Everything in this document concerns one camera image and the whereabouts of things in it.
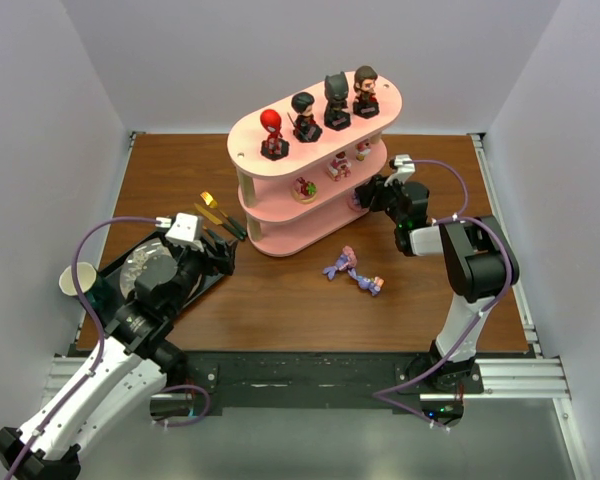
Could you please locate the gold fork green handle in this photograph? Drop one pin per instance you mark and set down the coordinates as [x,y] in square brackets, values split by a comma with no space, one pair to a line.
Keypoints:
[213,206]

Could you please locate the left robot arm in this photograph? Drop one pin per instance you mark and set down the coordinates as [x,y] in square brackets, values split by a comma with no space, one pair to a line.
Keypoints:
[132,361]

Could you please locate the black haired red figure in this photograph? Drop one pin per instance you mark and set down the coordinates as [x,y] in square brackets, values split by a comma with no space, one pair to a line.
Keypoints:
[305,128]

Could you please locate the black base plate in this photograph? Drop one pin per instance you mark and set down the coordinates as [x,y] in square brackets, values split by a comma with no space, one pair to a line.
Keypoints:
[301,380]

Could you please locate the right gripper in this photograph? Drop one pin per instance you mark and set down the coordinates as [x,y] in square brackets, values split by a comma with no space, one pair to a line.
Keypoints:
[380,191]

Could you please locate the purple bunny pink cotton candy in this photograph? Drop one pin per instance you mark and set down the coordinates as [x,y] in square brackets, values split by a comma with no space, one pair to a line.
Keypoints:
[347,260]

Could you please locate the dark green glass cup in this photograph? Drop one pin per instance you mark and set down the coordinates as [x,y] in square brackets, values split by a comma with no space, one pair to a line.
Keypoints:
[98,292]

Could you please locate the brown haired hero figure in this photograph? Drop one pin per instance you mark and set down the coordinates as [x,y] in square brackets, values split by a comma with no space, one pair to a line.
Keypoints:
[365,103]

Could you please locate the pink three-tier shelf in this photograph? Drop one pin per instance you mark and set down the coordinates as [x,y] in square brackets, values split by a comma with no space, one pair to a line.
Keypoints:
[277,224]

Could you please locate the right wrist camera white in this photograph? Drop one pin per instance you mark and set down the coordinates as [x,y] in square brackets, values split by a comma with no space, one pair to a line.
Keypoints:
[403,167]

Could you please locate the purple bunny pink donut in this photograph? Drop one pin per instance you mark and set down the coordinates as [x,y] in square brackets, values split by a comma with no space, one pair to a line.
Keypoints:
[353,202]

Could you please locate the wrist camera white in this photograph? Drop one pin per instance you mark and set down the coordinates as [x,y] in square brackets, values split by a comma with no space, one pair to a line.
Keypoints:
[403,167]
[183,230]

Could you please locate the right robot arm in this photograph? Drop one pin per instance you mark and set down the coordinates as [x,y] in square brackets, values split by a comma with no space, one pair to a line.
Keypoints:
[480,268]

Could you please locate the red spider hero figure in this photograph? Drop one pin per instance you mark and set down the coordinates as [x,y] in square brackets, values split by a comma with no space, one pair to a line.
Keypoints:
[274,147]

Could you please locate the round deer pattern plate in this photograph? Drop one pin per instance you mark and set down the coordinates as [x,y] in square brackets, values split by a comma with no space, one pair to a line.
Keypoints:
[133,264]

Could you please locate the gold knife green handle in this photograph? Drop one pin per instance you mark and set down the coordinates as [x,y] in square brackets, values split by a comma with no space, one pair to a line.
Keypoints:
[211,217]

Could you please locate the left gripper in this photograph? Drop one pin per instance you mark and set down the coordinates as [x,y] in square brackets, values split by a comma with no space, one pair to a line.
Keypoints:
[206,251]

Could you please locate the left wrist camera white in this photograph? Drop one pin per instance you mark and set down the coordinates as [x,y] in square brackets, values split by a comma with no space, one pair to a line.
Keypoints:
[183,230]

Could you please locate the purple bunny with cake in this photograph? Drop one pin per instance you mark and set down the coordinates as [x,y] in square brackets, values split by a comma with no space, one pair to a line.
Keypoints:
[372,284]

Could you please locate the white paper cup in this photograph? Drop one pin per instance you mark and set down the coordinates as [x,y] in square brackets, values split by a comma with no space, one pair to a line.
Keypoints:
[81,272]

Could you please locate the pink bear cake square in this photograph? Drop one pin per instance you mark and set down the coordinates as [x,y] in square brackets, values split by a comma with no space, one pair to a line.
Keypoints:
[339,167]

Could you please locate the black rectangular tray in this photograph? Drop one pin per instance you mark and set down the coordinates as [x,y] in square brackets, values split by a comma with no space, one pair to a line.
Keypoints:
[153,303]

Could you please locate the ice cream cone bear toy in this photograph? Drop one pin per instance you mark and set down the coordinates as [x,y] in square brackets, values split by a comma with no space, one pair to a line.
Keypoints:
[362,150]

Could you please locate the dark bat hero figure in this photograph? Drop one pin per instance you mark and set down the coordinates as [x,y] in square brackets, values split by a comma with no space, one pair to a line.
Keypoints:
[336,91]

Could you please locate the pink bear strawberry tart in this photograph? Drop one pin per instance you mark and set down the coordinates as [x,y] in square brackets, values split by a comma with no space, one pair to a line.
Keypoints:
[304,191]

